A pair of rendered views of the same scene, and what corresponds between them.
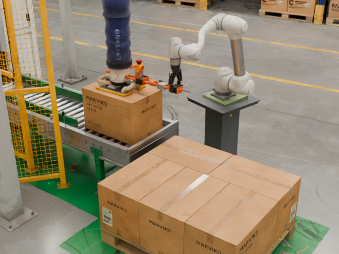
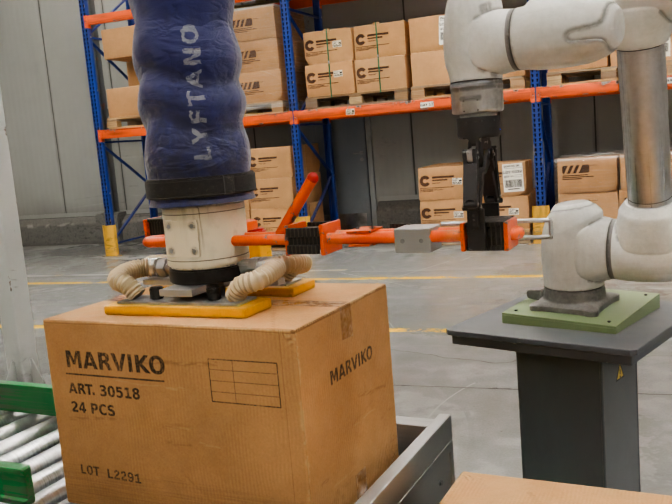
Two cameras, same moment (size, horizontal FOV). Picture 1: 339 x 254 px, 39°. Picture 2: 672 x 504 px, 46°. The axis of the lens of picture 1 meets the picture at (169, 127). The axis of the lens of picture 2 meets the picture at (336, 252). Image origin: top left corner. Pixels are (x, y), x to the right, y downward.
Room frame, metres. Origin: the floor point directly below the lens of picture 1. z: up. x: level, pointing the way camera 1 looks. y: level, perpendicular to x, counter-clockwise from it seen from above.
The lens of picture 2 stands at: (2.33, 0.46, 1.27)
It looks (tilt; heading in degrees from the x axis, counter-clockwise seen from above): 8 degrees down; 350
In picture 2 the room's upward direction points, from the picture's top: 5 degrees counter-clockwise
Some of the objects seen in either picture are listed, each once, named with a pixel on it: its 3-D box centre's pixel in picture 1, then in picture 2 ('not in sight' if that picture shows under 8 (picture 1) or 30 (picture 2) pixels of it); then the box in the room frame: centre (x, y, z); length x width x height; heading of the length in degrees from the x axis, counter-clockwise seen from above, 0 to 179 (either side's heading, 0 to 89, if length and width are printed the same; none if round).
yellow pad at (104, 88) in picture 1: (113, 88); (185, 298); (3.93, 0.49, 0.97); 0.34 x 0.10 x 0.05; 54
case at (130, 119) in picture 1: (122, 109); (227, 392); (4.00, 0.42, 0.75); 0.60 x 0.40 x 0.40; 53
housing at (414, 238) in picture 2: (162, 85); (417, 238); (3.73, 0.05, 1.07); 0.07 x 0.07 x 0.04; 54
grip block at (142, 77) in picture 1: (142, 79); (313, 237); (3.86, 0.23, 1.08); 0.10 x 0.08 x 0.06; 144
